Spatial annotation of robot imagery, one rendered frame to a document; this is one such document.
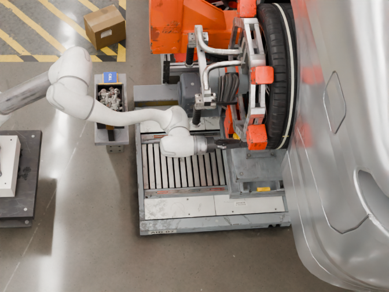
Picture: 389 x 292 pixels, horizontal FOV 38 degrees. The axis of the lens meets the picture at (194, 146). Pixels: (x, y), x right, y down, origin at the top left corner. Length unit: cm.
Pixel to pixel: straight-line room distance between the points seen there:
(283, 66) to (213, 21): 74
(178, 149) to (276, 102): 53
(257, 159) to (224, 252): 54
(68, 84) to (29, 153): 76
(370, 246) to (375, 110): 43
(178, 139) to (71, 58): 59
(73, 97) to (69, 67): 14
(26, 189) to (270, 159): 129
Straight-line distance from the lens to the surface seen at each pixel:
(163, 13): 282
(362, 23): 173
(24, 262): 310
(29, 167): 298
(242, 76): 250
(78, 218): 315
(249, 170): 304
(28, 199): 290
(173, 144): 254
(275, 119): 232
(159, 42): 297
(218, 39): 300
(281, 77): 227
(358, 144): 164
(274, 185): 311
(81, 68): 241
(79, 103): 234
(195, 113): 243
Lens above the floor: 287
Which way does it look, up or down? 59 degrees down
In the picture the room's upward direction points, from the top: 8 degrees clockwise
